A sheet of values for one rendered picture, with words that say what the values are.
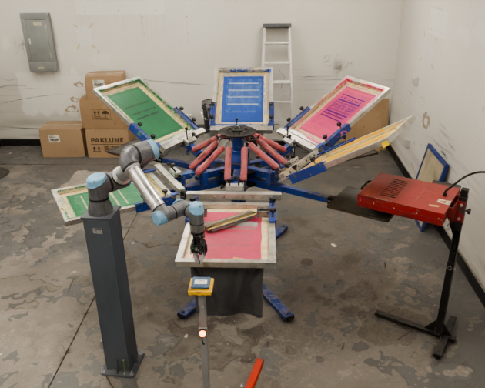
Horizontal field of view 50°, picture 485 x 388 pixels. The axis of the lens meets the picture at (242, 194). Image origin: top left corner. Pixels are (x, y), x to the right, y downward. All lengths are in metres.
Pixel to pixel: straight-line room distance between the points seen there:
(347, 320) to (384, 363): 0.50
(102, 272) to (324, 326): 1.76
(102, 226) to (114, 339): 0.85
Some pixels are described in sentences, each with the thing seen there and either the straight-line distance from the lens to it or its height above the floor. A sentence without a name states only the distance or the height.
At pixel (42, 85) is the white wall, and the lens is 8.10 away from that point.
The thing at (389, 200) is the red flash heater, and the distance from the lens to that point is 3.54.
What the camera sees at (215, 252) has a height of 0.95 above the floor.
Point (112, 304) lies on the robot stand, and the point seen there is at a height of 0.57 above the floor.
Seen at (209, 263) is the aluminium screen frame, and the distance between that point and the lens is 3.00.
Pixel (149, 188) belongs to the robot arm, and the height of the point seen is 1.52.
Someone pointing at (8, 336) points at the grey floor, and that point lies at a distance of 4.41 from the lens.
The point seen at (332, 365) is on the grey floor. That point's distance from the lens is 3.82.
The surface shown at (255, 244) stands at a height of 0.95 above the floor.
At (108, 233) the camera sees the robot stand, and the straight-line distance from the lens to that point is 3.18.
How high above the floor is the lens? 2.59
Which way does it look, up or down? 25 degrees down
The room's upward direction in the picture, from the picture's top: 1 degrees counter-clockwise
